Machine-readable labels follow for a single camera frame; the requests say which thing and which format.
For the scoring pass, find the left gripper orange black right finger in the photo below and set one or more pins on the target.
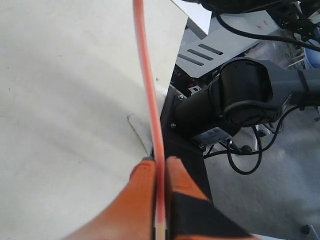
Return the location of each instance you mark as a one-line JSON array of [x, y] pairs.
[[190, 213]]

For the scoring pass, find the grey slotted metal panel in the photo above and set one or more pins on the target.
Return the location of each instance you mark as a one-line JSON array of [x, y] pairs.
[[200, 56]]

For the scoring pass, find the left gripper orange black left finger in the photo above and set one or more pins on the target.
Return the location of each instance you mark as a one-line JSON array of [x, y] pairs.
[[130, 216]]

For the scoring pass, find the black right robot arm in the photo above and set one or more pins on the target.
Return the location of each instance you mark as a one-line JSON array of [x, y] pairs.
[[243, 155]]

